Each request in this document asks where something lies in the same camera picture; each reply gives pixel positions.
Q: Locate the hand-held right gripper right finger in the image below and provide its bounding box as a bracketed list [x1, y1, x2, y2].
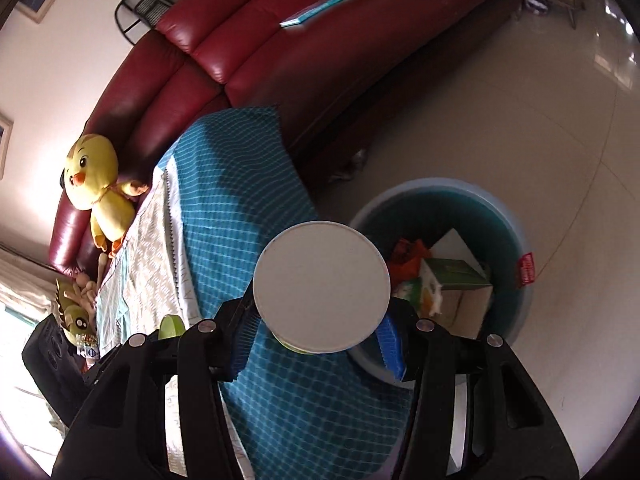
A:
[377, 297, 581, 480]

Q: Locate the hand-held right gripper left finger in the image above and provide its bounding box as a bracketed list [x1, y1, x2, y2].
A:
[50, 296, 261, 480]

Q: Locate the red snack wrapper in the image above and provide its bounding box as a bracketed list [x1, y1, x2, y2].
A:
[387, 239, 431, 286]

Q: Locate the green carton box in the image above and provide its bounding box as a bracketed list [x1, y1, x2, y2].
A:
[400, 257, 495, 342]

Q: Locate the green white medicine box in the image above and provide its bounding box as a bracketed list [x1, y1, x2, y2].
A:
[429, 227, 488, 281]

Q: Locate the teal trash bin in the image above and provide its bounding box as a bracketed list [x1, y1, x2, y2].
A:
[345, 177, 535, 386]

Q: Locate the small green plastic object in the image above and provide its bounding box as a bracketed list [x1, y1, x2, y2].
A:
[157, 314, 187, 341]

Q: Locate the grey teal patterned blanket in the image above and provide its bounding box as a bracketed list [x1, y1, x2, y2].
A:
[95, 157, 261, 480]

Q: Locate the glass jar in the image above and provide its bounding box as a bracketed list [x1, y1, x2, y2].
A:
[75, 332, 101, 361]

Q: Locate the teal checked cloth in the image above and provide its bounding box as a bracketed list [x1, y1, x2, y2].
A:
[157, 105, 416, 480]

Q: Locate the green plush toy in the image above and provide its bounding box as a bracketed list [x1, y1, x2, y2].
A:
[55, 280, 98, 348]

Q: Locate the black case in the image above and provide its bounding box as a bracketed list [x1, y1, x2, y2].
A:
[22, 315, 101, 426]

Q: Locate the cream curtain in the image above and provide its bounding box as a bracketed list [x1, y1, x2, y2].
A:
[0, 247, 66, 321]

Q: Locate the yellow chick plush toy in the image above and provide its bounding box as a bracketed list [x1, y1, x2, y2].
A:
[64, 132, 150, 260]

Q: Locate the red leather sofa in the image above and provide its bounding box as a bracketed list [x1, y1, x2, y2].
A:
[47, 0, 531, 281]

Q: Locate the thin blue book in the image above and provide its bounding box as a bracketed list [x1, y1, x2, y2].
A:
[279, 0, 360, 28]

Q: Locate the black mesh rack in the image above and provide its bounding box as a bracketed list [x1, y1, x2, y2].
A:
[114, 0, 188, 41]

